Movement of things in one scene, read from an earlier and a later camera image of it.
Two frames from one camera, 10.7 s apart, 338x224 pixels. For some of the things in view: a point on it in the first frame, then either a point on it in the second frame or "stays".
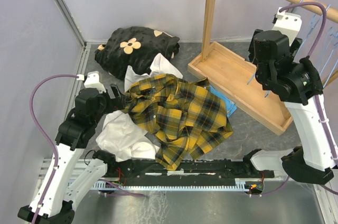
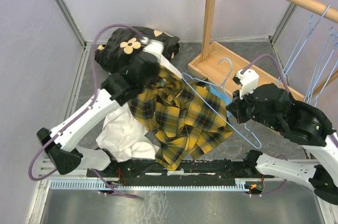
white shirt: x=120 y=136 stays
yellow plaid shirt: x=186 y=116 stays
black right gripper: x=188 y=171 stays
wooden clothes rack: x=235 y=75 stays
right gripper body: x=295 y=46 -> x=246 y=109
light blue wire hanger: x=315 y=31 -> x=189 y=78
